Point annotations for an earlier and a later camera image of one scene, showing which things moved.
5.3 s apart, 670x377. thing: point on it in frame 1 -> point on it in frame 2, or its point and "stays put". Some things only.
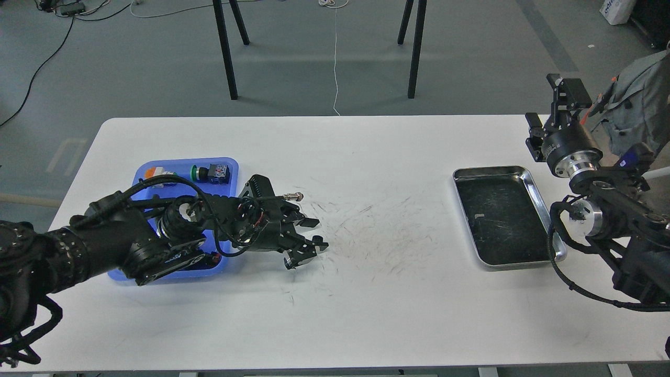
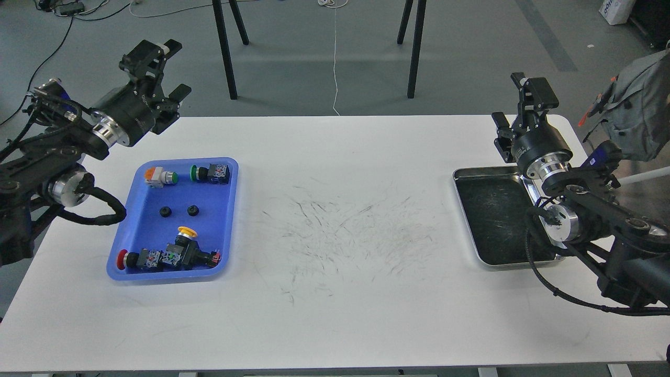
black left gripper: [264, 215] -> [126, 115]
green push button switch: [217, 174] stays put
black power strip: [71, 9] stays put
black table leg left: [218, 5] stays put
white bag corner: [617, 12] stays put
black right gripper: [568, 150] -> [540, 152]
